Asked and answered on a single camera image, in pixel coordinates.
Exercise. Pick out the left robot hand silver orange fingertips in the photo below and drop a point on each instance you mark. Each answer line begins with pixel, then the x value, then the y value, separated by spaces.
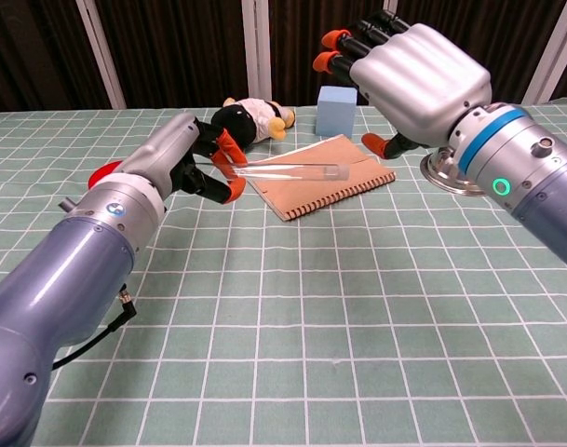
pixel 164 144

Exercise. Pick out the right robot hand silver orange fingertips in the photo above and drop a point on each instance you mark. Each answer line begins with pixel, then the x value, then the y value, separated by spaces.
pixel 427 88

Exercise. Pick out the clear glass test tube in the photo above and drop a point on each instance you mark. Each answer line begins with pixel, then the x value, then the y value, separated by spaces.
pixel 287 171

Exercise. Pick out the left robot arm blue grey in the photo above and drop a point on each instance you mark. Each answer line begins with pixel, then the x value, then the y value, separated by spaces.
pixel 55 288

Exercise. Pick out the red round plastic disc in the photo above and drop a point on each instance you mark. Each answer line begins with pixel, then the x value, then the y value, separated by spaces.
pixel 101 176

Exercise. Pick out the black white plush penguin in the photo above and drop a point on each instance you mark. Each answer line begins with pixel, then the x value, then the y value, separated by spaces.
pixel 246 123

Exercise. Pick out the upturned stainless steel bowl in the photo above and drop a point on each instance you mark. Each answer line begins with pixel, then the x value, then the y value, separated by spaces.
pixel 443 177

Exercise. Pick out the light blue foam cube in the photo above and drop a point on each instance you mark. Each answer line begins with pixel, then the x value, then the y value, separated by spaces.
pixel 335 114

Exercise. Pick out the dark brown pleated curtain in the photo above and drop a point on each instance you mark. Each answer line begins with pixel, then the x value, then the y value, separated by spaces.
pixel 180 46

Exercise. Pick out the brown spiral notebook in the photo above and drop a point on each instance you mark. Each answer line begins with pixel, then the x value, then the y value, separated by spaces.
pixel 315 195

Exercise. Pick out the green checked tablecloth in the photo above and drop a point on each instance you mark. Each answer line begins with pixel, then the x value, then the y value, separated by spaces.
pixel 283 335

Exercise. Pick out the white frame post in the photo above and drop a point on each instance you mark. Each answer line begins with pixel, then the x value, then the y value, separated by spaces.
pixel 391 5
pixel 101 56
pixel 257 46
pixel 550 56

